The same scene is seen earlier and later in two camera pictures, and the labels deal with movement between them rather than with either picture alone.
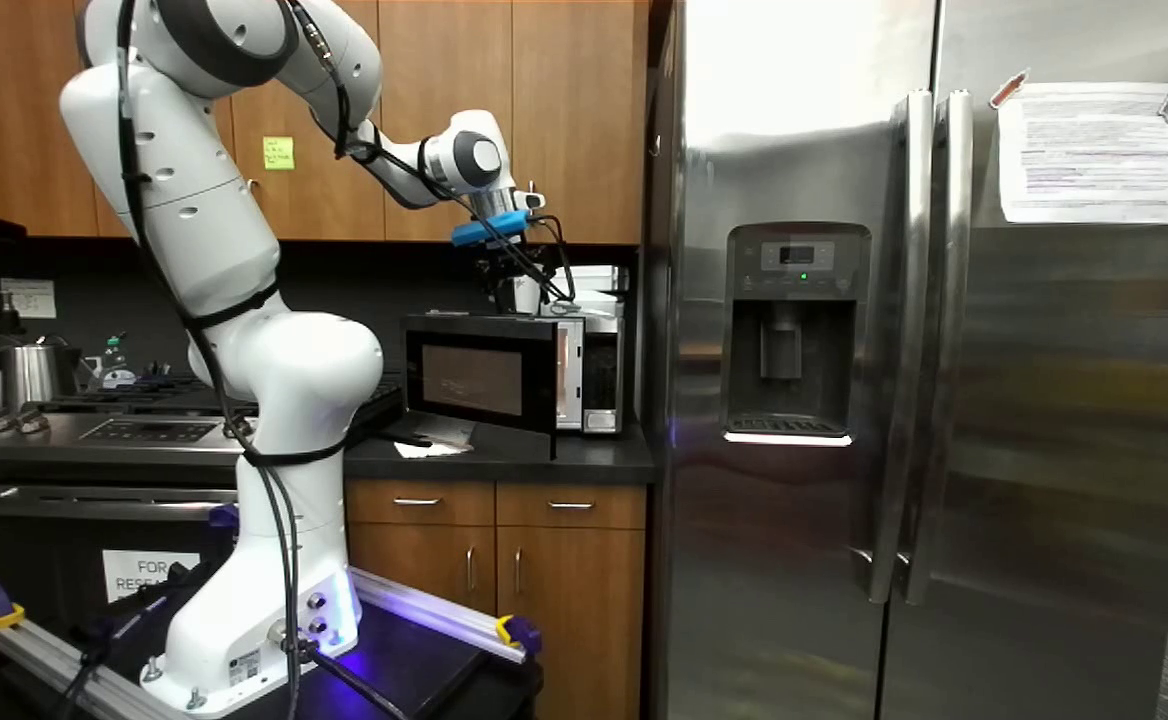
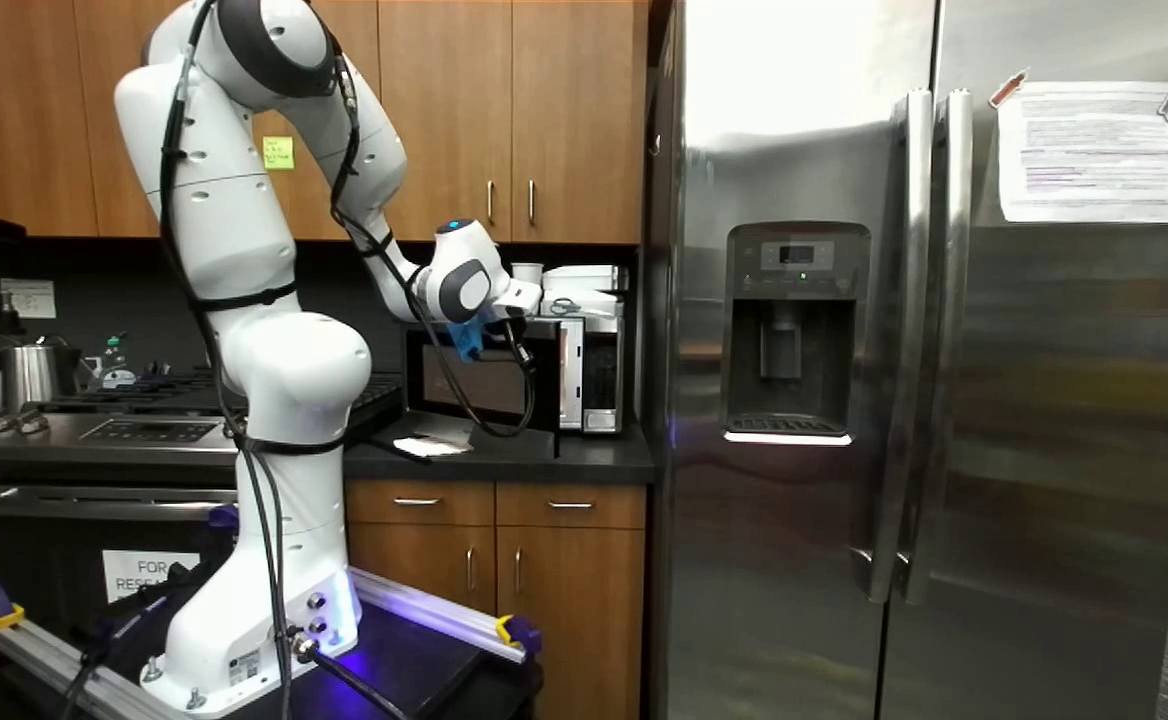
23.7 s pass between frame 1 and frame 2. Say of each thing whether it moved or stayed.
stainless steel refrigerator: stayed
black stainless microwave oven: stayed
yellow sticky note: stayed
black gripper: moved
